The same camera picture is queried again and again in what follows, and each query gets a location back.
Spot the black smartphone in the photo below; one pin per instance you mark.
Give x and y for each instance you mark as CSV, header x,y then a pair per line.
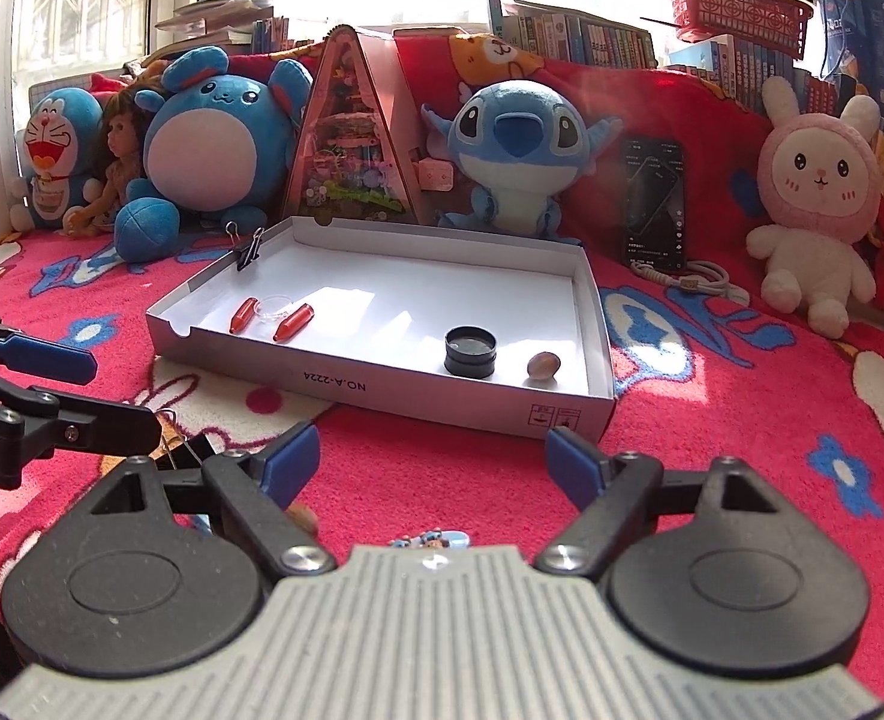
x,y
656,202

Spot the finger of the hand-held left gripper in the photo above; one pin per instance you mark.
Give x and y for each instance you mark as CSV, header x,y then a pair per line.
x,y
45,360
112,429

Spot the blue alien plush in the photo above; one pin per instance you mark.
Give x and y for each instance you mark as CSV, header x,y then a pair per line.
x,y
513,142

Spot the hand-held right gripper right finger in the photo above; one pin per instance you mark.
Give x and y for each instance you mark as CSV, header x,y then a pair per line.
x,y
573,459

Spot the pink plug cube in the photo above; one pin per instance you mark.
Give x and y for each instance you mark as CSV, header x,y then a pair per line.
x,y
436,174

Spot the red printed blanket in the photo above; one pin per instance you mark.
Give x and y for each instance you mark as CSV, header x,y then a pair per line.
x,y
749,427

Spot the stack of books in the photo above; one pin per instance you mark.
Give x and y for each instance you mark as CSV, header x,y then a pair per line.
x,y
221,26

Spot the brown haired doll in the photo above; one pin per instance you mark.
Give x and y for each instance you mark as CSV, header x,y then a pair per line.
x,y
123,165

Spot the round blue mouse plush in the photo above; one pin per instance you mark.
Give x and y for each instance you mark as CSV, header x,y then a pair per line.
x,y
209,150

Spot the white cardboard box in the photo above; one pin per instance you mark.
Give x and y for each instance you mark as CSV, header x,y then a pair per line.
x,y
382,315

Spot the pink bunny plush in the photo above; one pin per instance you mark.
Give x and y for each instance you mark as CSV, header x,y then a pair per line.
x,y
817,187

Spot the red plastic basket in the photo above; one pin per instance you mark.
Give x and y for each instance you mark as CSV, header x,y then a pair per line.
x,y
738,7

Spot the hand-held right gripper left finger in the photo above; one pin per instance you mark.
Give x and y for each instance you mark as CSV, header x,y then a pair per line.
x,y
292,459

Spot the blue paper carton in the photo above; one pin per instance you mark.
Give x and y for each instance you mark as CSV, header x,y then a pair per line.
x,y
873,37

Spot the row of books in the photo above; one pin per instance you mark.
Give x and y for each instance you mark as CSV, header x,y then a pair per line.
x,y
614,41

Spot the blue cat robot plush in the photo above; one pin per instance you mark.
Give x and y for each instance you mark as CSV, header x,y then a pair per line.
x,y
56,157

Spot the pink triangular dollhouse box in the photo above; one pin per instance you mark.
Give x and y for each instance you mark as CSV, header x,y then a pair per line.
x,y
352,142

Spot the clear round plastic lid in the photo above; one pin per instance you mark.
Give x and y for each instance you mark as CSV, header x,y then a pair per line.
x,y
275,309

